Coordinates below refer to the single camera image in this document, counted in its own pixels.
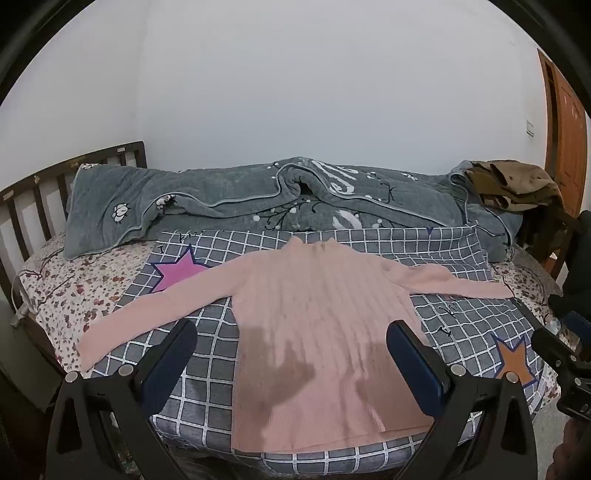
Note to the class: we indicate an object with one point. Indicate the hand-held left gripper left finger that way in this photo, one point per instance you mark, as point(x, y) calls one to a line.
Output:
point(171, 359)

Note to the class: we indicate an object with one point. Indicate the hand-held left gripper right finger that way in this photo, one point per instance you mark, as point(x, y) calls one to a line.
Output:
point(414, 364)

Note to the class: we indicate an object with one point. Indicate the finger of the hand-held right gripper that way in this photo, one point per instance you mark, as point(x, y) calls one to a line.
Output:
point(551, 346)
point(577, 325)

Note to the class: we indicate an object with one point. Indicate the pink ribbed sweater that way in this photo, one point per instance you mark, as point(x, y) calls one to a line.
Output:
point(318, 332)

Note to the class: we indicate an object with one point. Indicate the brown clothes pile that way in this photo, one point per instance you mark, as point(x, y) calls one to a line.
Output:
point(508, 184)

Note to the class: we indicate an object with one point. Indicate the dark green jacket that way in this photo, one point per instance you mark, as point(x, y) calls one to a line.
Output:
point(575, 272)

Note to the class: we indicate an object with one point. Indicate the grey checked blanket with stars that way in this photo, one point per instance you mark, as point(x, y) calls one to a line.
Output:
point(466, 323)

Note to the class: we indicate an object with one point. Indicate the wooden chair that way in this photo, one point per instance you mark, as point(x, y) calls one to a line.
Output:
point(556, 249)

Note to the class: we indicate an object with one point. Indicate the floral bed sheet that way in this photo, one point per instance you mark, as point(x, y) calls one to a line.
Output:
point(60, 286)

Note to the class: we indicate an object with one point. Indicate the grey-green printed quilt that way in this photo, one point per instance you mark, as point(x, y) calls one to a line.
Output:
point(221, 194)

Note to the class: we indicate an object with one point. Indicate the wooden door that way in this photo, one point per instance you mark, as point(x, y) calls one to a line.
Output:
point(570, 129)

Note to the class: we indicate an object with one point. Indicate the dark wooden bed headboard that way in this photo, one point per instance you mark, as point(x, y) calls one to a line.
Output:
point(41, 194)

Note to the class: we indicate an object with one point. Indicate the white wall switch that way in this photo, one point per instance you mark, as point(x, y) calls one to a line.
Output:
point(530, 127)

